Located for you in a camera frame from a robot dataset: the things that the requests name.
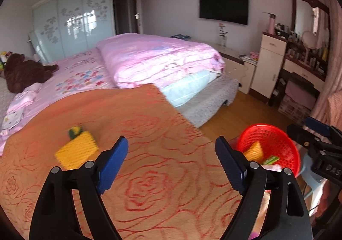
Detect grey bed mattress cover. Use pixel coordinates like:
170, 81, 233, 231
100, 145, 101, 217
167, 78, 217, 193
177, 74, 239, 128

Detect white tall cabinet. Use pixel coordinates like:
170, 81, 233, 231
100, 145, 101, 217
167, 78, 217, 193
249, 32, 286, 103

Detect rose in glass vase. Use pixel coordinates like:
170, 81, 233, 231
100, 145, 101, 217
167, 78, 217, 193
218, 23, 228, 47

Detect pink floral bed sheet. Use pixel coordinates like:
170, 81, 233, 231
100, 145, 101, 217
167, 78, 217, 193
1, 48, 115, 151

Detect pink thermos bottle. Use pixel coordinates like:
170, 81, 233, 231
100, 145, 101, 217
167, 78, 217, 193
264, 12, 276, 35

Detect orange rose-pattern blanket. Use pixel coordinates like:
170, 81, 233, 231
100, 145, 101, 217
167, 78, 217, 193
1, 85, 241, 239

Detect green snack wrapper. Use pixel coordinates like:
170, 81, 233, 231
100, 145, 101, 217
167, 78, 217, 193
262, 156, 279, 165

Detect white dressing table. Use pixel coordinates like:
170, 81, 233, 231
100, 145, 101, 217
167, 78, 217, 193
268, 56, 325, 109

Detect person's right hand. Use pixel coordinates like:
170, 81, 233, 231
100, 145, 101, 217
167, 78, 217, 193
317, 180, 332, 216

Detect pink folded quilt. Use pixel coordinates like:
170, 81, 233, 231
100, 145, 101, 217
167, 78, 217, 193
97, 33, 225, 88

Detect yellow plush toys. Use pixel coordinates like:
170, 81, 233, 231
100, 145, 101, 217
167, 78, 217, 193
0, 51, 13, 71

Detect purple cushioned stool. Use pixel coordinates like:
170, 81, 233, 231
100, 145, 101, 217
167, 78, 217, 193
285, 81, 317, 110

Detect dresser mirror with brown frame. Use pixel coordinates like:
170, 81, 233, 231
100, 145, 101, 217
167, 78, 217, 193
290, 0, 330, 80

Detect round white vanity mirror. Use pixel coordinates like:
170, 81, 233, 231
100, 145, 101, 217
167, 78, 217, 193
301, 31, 317, 65

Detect pink curtain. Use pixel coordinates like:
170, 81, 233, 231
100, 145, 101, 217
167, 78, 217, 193
311, 0, 341, 125

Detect glass sliding wardrobe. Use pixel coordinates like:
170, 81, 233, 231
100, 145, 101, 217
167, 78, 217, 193
29, 0, 115, 63

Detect dark wooden door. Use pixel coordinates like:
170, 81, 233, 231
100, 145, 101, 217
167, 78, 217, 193
112, 0, 139, 35

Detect brown plush teddy bear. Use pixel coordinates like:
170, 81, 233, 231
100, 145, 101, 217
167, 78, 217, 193
4, 53, 59, 94

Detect red plastic mesh basket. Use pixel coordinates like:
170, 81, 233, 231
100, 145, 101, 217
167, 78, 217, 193
234, 124, 301, 177

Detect pink folded clothes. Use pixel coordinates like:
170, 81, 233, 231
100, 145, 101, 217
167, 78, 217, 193
6, 83, 42, 114

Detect black wall television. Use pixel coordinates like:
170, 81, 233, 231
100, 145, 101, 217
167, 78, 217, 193
199, 0, 249, 26

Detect light blue plastic stool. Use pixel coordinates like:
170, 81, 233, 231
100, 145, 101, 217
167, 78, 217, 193
299, 153, 325, 199

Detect yellow knitted cloth with green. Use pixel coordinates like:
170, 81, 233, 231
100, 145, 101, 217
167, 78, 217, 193
55, 126, 99, 170

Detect white low tv cabinet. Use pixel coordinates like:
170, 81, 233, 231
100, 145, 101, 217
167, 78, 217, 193
192, 39, 258, 95

